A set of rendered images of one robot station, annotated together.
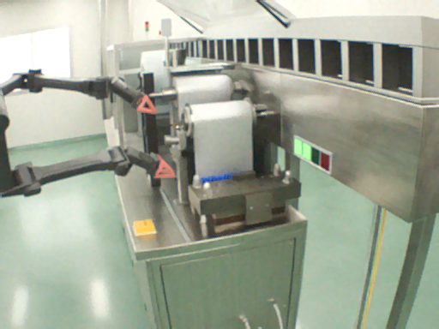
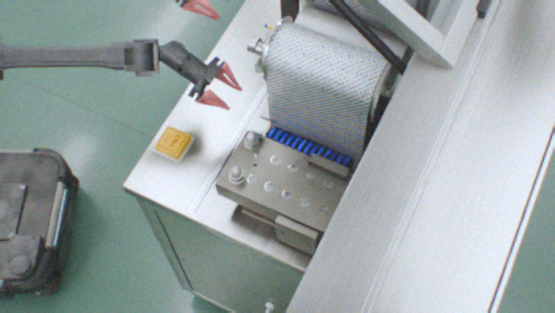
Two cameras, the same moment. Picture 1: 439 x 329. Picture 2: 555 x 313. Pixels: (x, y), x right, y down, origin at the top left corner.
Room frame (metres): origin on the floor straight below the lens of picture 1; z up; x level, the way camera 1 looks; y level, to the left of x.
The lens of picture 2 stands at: (0.90, -0.55, 2.45)
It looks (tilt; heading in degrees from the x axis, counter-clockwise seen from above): 59 degrees down; 51
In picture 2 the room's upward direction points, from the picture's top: 7 degrees counter-clockwise
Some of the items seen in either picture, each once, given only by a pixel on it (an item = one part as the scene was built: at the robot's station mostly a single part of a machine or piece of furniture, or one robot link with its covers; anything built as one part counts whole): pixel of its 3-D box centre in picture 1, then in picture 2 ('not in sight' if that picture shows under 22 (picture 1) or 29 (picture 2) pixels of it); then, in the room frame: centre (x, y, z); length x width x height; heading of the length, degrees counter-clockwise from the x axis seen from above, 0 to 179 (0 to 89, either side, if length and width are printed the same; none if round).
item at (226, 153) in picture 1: (224, 157); (315, 124); (1.50, -0.02, 1.11); 0.23 x 0.01 x 0.18; 108
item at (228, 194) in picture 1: (245, 191); (308, 194); (1.40, -0.09, 1.00); 0.40 x 0.16 x 0.06; 108
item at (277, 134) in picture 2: (226, 178); (310, 149); (1.48, -0.03, 1.03); 0.21 x 0.04 x 0.03; 108
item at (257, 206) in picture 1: (258, 208); (296, 237); (1.32, -0.14, 0.96); 0.10 x 0.03 x 0.11; 108
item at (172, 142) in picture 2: (143, 226); (172, 142); (1.30, 0.29, 0.91); 0.07 x 0.07 x 0.02; 18
